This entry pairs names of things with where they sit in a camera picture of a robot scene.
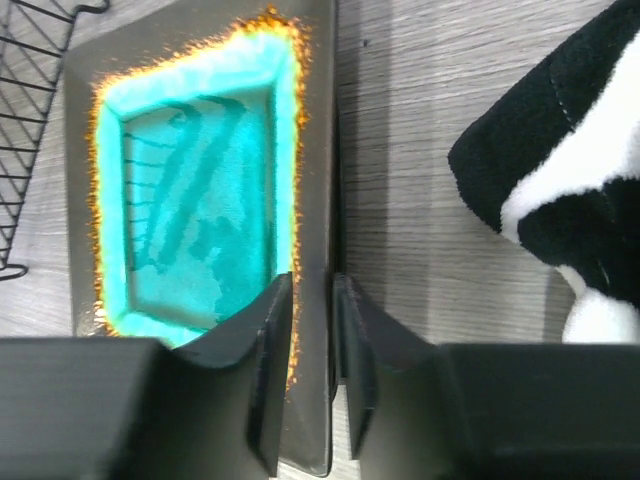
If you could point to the teal glazed square plate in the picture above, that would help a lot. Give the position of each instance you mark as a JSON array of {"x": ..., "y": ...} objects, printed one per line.
[{"x": 201, "y": 165}]

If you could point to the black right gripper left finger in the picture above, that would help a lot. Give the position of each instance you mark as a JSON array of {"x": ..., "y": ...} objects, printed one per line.
[{"x": 131, "y": 408}]

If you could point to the zebra striped blanket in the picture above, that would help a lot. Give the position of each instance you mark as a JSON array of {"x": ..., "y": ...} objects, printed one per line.
[{"x": 553, "y": 166}]

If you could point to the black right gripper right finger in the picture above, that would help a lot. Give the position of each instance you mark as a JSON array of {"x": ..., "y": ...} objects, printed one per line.
[{"x": 483, "y": 411}]

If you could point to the black wire dish rack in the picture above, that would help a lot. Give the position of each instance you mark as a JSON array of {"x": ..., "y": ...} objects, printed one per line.
[{"x": 35, "y": 36}]

